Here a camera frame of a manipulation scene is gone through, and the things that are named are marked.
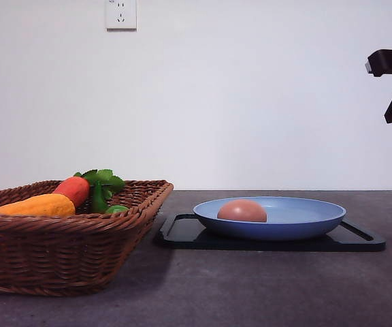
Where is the blue round plate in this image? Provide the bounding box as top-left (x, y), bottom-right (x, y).
top-left (193, 197), bottom-right (346, 242)

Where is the brown egg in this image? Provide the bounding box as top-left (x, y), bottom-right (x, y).
top-left (217, 199), bottom-right (267, 222)

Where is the brown wicker basket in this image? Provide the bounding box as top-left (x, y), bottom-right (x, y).
top-left (0, 180), bottom-right (173, 296)

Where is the black rectangular tray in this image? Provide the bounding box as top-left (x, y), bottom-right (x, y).
top-left (159, 213), bottom-right (386, 252)

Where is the green leafy toy vegetable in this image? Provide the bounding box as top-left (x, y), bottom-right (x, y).
top-left (74, 169), bottom-right (129, 214)

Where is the red orange toy carrot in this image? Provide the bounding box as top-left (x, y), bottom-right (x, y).
top-left (53, 176), bottom-right (91, 208)

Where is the orange yellow toy vegetable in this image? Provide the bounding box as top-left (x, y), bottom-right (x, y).
top-left (0, 193), bottom-right (76, 216)

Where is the white wall power socket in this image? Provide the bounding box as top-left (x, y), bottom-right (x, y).
top-left (105, 0), bottom-right (137, 33)

